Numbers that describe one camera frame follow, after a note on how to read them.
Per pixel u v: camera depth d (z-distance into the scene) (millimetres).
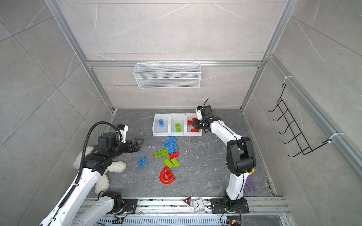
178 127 1050
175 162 881
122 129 667
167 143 961
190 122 1064
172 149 930
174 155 916
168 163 876
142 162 880
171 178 817
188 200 748
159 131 1038
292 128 678
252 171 518
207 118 751
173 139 984
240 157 493
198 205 728
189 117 1079
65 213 399
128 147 660
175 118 1107
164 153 930
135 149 673
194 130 1040
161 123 1072
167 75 1009
